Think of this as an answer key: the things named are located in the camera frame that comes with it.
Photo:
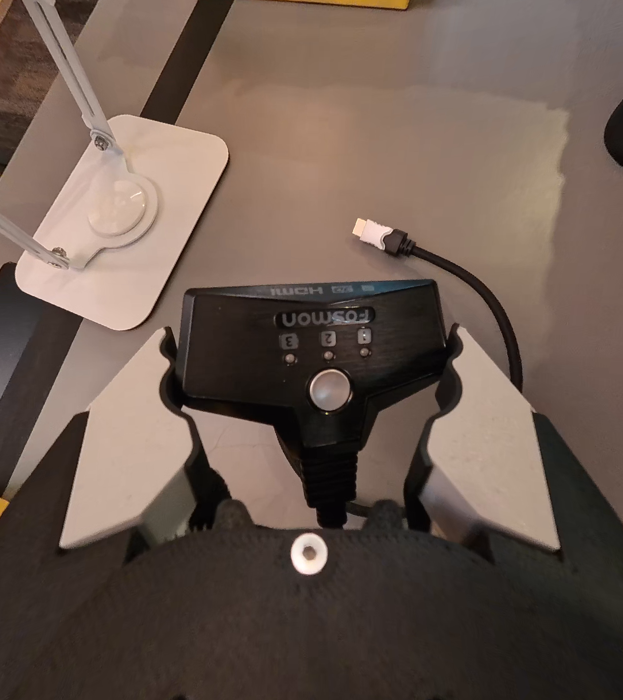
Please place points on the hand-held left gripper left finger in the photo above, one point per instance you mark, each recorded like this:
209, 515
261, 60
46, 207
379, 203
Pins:
125, 448

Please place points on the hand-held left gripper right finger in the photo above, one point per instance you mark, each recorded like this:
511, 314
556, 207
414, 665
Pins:
492, 459

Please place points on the black splitter box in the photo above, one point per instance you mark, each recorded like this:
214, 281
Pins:
235, 350

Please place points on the white stand with wooden board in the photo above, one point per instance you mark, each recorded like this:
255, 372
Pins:
169, 180

